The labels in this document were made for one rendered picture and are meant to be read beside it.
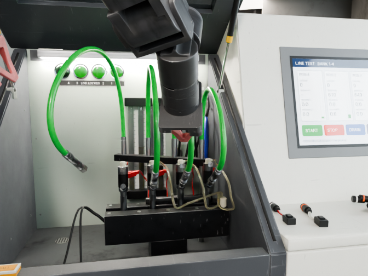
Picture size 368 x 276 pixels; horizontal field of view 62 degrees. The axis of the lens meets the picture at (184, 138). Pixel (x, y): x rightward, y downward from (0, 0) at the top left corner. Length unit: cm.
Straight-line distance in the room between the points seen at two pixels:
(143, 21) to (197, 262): 48
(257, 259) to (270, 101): 47
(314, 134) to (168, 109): 63
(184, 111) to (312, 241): 44
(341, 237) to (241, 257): 24
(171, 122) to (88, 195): 76
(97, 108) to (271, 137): 60
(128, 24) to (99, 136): 78
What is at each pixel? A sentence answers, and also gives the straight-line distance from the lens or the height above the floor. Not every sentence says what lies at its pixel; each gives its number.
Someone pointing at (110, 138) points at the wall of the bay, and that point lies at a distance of 113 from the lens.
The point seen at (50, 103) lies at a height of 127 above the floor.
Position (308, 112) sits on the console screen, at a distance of 102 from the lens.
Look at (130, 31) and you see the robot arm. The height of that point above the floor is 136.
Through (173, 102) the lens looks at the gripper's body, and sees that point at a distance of 45.
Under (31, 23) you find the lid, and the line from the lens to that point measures 111.
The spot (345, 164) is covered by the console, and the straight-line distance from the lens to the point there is 107.
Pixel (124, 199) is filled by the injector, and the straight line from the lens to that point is 87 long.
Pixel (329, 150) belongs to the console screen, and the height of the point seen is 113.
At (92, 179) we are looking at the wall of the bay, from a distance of 116.
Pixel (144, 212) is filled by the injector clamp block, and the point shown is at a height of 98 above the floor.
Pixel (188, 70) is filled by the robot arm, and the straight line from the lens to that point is 42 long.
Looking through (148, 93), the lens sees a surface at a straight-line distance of 97.
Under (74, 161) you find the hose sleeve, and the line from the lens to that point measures 79.
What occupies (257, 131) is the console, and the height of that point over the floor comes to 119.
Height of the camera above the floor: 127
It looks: 7 degrees down
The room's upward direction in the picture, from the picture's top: straight up
